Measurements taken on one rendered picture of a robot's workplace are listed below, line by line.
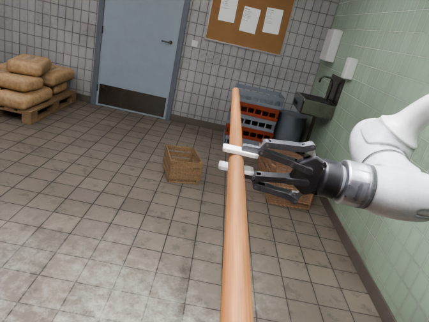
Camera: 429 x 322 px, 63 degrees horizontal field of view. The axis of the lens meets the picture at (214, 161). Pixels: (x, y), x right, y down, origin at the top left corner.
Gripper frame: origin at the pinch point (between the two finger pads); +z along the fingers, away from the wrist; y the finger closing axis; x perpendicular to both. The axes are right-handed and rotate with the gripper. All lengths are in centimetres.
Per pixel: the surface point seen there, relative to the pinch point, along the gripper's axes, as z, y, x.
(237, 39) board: -1, -7, 423
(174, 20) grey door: 84, -15, 421
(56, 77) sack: 205, 77, 360
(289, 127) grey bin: -88, 79, 368
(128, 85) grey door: 133, 81, 420
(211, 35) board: 33, -6, 423
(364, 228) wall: -118, 92, 164
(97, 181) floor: 92, 119, 199
